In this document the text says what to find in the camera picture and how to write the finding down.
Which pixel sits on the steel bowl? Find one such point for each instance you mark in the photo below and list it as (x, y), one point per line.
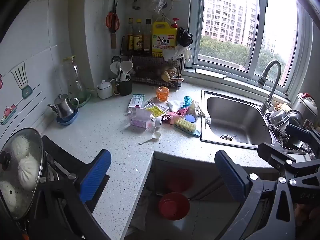
(278, 120)

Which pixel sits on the clear hanging plastic bag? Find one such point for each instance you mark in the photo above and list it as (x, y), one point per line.
(158, 3)

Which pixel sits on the pink wrapper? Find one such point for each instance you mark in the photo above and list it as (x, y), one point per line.
(178, 115)

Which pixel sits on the teal wrapper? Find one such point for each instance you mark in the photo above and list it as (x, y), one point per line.
(188, 101)

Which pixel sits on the black bowl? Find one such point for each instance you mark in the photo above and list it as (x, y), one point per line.
(296, 117)

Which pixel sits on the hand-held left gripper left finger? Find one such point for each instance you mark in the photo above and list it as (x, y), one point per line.
(96, 175)

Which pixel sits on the stainless steel sink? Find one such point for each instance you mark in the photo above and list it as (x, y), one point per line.
(237, 120)

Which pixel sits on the steel teapot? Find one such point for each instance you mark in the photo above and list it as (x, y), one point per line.
(63, 106)

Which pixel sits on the glass pot lid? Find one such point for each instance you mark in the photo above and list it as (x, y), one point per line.
(15, 180)

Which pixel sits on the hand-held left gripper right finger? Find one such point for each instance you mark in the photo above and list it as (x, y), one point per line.
(230, 177)

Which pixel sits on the yellow bristle scrub brush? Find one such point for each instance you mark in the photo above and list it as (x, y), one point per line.
(186, 126)

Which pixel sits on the red pump bottle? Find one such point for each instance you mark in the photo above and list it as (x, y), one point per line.
(175, 22)

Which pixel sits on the orange plastic jar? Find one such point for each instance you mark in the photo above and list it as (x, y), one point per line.
(162, 93)

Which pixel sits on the white rice paddle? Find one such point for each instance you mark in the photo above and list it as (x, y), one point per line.
(127, 67)

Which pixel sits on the red plastic bucket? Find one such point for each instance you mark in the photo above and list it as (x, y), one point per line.
(173, 206)

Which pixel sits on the white steamed bun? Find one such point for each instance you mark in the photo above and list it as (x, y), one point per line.
(7, 196)
(28, 171)
(20, 146)

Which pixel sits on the small white printed box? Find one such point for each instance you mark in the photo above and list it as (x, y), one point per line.
(148, 103)

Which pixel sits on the white thermos pot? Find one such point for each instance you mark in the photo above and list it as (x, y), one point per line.
(307, 103)

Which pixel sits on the white tissue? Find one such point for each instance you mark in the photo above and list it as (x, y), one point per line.
(175, 105)

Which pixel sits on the white spoon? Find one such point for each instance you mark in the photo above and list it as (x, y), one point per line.
(115, 68)

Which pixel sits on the window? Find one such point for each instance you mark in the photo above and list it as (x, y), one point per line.
(232, 30)

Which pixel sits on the green round tray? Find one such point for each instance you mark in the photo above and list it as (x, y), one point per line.
(85, 101)

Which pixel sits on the blue oval tray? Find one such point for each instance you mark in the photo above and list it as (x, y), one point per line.
(67, 120)

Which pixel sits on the white measuring scoop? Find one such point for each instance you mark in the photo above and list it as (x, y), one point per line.
(156, 135)

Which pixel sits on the ginger root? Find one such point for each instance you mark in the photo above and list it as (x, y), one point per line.
(168, 73)

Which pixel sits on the person's right hand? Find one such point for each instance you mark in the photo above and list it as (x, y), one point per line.
(307, 213)

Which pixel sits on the white medicine box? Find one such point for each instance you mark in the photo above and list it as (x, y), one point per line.
(136, 101)

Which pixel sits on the yellow detergent jug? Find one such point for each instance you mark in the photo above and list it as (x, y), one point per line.
(163, 38)

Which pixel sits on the blue round lid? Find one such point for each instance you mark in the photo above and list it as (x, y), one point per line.
(190, 118)

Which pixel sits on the yellow foil packet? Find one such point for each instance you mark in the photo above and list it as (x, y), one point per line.
(155, 110)

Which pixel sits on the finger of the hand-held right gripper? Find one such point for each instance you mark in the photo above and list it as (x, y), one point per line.
(300, 133)
(272, 152)

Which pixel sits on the steel wool scourer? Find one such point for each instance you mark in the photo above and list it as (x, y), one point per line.
(278, 135)

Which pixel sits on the black plastic bag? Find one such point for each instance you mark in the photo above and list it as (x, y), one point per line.
(184, 36)

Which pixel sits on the kitchen wall sticker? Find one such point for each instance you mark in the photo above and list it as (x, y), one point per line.
(21, 80)

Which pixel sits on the black mug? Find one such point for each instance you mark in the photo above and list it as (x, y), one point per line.
(124, 87)

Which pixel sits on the white ceramic jar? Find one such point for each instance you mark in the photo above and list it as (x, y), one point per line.
(104, 90)

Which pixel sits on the amber oil bottle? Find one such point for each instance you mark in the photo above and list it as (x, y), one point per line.
(130, 40)

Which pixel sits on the grey kitchen faucet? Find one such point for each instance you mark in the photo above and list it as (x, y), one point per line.
(268, 90)

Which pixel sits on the glass jug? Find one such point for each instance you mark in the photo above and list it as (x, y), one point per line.
(75, 80)

